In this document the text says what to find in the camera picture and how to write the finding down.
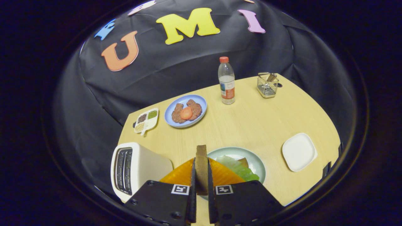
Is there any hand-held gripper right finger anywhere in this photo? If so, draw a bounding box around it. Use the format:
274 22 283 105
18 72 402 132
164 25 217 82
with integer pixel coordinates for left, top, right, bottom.
207 158 285 225

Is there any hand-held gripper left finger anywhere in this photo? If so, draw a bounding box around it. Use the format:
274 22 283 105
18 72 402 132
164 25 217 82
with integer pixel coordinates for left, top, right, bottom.
125 158 197 226

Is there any green lettuce leaf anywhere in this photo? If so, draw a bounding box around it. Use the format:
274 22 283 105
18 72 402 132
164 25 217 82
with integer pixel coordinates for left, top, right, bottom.
217 155 260 182

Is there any pale green round plate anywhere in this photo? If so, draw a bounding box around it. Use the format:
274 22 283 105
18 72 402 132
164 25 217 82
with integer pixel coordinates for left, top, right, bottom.
201 147 266 201

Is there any white toaster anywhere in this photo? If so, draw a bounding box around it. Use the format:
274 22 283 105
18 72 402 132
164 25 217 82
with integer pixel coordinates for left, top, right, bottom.
110 142 174 203

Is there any white divided spice tray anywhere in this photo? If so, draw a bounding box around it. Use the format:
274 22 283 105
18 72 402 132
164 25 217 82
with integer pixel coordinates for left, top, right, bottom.
134 108 159 136

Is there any brown meat patty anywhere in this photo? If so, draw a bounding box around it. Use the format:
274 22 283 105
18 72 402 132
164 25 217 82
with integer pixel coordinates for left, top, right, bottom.
186 99 203 121
171 103 186 124

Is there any red tomato slice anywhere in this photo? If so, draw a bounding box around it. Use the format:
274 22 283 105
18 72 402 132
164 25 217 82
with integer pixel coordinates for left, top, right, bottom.
180 106 193 120

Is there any small white square plate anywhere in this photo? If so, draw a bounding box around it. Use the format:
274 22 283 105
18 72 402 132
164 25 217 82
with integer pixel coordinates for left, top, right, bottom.
282 132 318 172

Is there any blue round plate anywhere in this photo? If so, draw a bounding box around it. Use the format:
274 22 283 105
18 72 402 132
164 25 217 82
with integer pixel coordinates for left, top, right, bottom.
164 94 208 128

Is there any clear plastic water bottle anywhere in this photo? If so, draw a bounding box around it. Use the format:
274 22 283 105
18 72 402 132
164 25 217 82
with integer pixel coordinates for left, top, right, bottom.
218 56 236 105

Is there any metal wire utensil basket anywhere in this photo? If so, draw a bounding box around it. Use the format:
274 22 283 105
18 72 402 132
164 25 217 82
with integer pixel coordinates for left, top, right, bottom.
257 73 280 99

